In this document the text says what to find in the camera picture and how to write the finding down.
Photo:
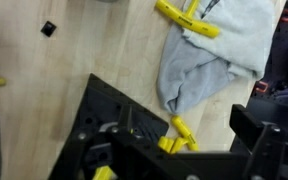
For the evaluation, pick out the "white grey towel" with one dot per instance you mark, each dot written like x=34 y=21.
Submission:
x=197 y=73

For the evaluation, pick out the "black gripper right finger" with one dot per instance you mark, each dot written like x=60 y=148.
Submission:
x=267 y=150

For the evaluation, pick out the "black hex key stand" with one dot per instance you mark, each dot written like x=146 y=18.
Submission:
x=100 y=100

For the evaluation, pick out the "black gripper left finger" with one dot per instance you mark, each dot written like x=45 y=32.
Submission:
x=80 y=143

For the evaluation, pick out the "small black square piece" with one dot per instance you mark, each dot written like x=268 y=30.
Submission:
x=48 y=28

